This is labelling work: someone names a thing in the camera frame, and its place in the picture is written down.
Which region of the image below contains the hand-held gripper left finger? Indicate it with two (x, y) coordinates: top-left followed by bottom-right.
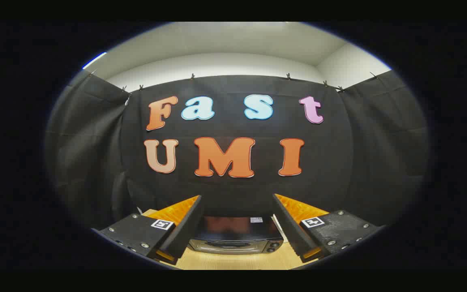
(92, 195), (202, 266)

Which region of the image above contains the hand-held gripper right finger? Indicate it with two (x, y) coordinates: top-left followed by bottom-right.
(273, 193), (386, 263)

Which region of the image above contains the black toaster oven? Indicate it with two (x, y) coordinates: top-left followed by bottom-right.
(188, 216), (285, 255)

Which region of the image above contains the ceiling light strip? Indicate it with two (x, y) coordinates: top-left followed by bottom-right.
(81, 52), (107, 70)

